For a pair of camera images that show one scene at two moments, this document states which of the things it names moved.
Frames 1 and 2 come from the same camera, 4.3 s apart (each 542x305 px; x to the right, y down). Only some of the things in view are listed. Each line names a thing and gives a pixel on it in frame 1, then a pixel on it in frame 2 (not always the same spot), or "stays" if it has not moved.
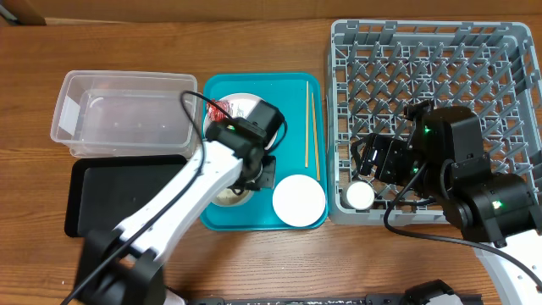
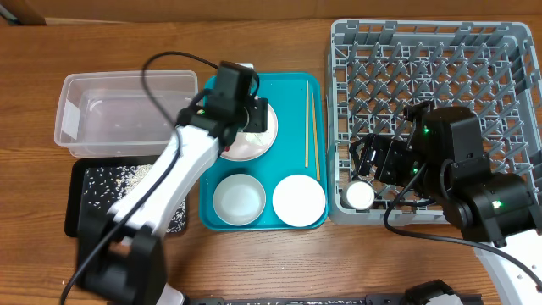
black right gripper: (389, 146) stays
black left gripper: (268, 174) -> (260, 111)
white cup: (360, 195) stays
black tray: (104, 193) stays
